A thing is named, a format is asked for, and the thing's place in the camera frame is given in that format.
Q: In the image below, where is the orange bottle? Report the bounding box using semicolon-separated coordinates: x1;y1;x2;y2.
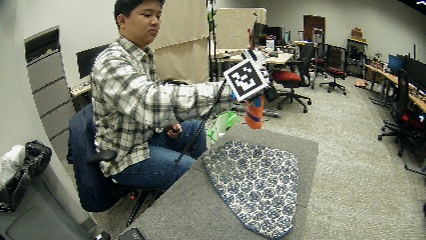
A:
244;94;266;130

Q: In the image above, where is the white cube with black markers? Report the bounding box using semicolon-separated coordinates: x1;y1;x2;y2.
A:
222;58;272;102

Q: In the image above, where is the light wooden desk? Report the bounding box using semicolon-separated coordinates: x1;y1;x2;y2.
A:
216;48;296;81

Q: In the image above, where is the green white bag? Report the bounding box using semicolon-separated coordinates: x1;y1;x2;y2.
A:
206;110;241;144

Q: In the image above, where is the black office chair red seat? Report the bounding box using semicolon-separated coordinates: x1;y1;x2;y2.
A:
318;44;349;96

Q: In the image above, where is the brown door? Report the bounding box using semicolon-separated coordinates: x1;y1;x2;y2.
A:
302;14;326;43

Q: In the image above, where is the beige partition panel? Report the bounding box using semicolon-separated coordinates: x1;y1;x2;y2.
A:
151;0;212;84

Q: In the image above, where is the blue white patterned cloth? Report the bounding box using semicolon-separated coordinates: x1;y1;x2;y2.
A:
201;140;301;240

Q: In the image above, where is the long wooden desk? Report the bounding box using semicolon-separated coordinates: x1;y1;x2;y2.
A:
364;63;426;114

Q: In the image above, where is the person in plaid shirt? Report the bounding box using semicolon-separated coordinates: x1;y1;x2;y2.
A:
89;0;237;191

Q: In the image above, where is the dark wide monitor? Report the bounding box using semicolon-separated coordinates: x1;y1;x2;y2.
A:
387;53;426;93

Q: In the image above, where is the black computer monitor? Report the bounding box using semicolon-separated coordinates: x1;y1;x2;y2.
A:
75;43;112;80

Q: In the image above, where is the blue office chair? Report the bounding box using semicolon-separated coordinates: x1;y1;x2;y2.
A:
67;103;152;213

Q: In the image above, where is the grey filing cabinet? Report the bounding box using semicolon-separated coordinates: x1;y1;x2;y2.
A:
23;25;77;168

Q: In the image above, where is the black flat device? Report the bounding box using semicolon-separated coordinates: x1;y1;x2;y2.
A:
116;227;147;240

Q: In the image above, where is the black trash bag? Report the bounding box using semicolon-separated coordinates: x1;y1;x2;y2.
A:
0;139;53;213

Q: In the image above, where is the grey bin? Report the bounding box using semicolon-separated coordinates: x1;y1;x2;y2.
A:
0;166;97;240

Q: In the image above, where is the black cable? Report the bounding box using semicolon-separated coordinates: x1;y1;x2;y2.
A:
125;78;229;228

